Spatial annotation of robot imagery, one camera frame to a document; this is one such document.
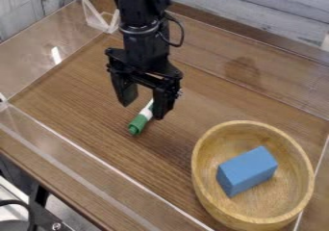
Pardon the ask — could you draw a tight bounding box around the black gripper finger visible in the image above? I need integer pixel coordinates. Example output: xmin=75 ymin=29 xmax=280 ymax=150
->
xmin=111 ymin=72 xmax=138 ymax=107
xmin=153 ymin=85 xmax=181 ymax=120

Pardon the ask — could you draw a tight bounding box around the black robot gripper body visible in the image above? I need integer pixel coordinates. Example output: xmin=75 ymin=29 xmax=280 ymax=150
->
xmin=104 ymin=22 xmax=185 ymax=100

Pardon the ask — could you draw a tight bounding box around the green and white marker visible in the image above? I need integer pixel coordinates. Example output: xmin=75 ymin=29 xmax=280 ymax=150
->
xmin=129 ymin=101 xmax=153 ymax=136

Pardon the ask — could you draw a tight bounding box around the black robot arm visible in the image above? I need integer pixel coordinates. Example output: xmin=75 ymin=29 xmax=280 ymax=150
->
xmin=106 ymin=0 xmax=182 ymax=119

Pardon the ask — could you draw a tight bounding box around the brown wooden bowl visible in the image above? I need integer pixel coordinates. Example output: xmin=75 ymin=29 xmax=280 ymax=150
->
xmin=191 ymin=120 xmax=314 ymax=231

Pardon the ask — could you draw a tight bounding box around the blue foam block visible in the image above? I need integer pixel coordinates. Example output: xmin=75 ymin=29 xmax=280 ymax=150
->
xmin=215 ymin=146 xmax=278 ymax=197

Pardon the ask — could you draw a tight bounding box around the clear acrylic corner bracket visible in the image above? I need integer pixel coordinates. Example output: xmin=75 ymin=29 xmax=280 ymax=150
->
xmin=82 ymin=0 xmax=121 ymax=34

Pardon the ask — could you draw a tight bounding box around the clear acrylic tray wall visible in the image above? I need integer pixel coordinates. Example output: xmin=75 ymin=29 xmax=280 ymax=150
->
xmin=0 ymin=93 xmax=214 ymax=231

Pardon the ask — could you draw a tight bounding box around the black cable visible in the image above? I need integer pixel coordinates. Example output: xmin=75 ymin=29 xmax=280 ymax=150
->
xmin=0 ymin=199 xmax=36 ymax=231

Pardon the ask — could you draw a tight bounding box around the black metal table frame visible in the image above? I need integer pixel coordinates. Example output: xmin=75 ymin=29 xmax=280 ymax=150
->
xmin=0 ymin=155 xmax=75 ymax=231

